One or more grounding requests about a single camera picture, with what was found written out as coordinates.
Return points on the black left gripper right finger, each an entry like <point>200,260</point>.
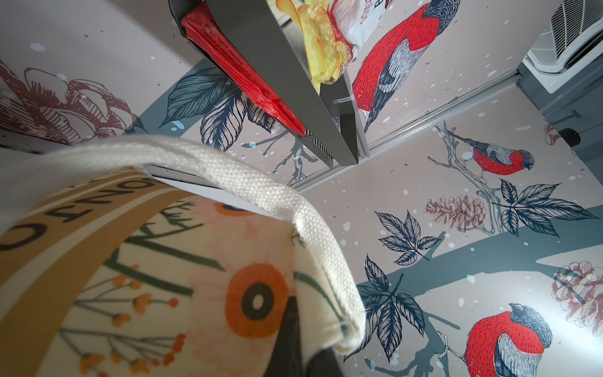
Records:
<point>324,364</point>

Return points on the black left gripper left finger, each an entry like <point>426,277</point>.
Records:
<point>286,359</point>

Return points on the cream canvas tote bag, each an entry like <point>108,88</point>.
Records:
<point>156,256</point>

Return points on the red Chuba cassava chips bag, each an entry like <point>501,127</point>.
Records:
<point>324,35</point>

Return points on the white air conditioner unit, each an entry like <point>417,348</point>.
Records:
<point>570,41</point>

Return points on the black wall-mounted basket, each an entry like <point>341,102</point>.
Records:
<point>244,41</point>

